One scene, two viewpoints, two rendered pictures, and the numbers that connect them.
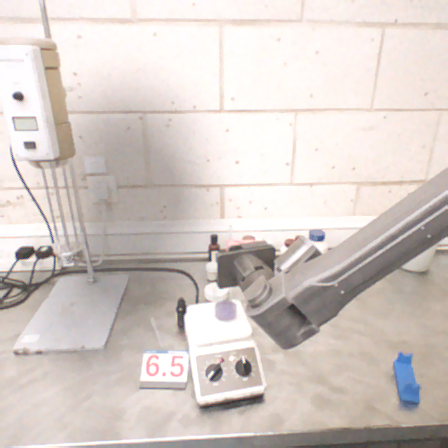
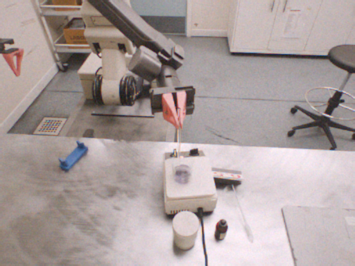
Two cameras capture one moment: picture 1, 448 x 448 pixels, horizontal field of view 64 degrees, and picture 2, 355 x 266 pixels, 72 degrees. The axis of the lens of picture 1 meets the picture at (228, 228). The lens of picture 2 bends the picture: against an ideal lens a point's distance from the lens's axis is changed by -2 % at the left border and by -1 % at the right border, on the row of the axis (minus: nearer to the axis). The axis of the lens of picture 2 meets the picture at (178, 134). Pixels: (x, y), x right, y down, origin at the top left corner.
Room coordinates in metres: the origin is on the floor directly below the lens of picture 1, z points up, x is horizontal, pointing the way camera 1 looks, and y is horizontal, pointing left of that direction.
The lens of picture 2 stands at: (0.98, 0.05, 1.35)
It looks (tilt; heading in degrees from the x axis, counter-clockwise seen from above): 44 degrees down; 188
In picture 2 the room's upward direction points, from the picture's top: straight up
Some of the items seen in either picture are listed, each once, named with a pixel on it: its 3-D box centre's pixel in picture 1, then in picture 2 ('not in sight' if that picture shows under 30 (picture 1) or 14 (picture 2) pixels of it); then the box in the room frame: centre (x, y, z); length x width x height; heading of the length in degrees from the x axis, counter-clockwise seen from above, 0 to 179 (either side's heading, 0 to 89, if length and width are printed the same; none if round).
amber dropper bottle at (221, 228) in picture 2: (181, 309); (221, 227); (0.71, 0.11, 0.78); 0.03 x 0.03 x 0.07
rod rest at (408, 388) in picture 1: (407, 374); (73, 154); (0.52, -0.35, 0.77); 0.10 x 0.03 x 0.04; 164
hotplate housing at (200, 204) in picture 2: (220, 345); (187, 178); (0.58, 0.02, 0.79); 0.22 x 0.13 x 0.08; 12
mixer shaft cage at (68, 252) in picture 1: (61, 211); not in sight; (0.76, 0.38, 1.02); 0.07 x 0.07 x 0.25
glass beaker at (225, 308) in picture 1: (226, 301); (181, 168); (0.62, 0.00, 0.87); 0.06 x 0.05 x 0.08; 112
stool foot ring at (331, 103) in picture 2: not in sight; (333, 102); (-0.59, 0.97, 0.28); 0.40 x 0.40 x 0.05
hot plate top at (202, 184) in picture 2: (218, 320); (188, 176); (0.60, 0.02, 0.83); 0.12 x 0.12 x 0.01; 12
